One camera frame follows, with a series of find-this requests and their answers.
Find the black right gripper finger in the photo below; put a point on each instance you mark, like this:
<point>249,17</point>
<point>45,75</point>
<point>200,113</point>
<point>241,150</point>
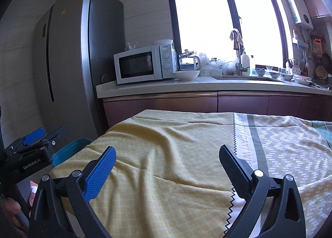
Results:
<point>285,217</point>
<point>54,138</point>

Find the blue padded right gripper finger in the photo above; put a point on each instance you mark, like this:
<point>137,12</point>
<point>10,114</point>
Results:
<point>33,136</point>
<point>49,217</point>

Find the chrome kitchen faucet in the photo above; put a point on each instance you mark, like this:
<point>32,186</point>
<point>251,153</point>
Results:
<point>235,36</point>

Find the large kitchen window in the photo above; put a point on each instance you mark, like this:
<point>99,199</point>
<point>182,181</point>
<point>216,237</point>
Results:
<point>205,26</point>

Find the person's hand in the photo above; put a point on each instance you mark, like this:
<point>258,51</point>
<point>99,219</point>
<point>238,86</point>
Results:
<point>12,208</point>

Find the teal plastic bin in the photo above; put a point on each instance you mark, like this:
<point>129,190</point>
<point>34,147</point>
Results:
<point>69,150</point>

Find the dark brown base cabinets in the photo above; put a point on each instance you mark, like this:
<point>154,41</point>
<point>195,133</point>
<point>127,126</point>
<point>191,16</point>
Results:
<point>306,106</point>

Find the yellow patterned tablecloth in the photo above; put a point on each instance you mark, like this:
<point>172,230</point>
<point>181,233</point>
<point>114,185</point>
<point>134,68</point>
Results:
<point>168,180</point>

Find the grey double-door refrigerator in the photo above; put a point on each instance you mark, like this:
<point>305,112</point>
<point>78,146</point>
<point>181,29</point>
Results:
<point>73,52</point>

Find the white microwave oven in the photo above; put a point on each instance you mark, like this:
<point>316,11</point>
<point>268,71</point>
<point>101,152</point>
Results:
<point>151,63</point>

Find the white ceramic bowl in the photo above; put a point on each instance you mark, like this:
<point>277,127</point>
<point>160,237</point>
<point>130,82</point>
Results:
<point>186,75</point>

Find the small blue-white bowl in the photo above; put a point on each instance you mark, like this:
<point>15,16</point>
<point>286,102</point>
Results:
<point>260,72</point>

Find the round perforated trivet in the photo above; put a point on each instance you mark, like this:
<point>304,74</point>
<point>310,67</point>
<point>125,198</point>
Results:
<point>321,72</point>

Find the glass kettle with lid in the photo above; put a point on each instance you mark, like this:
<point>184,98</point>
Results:
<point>189,61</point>

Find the white soap bottle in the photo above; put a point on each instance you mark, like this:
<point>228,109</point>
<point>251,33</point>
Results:
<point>245,63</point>

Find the dark hanging pan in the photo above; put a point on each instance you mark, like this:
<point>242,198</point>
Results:
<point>327,62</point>

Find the clear plastic bags pile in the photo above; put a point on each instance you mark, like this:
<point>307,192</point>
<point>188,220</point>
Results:
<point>210,67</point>

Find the white wall water heater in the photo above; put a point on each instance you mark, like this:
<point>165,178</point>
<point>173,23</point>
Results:
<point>300,14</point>

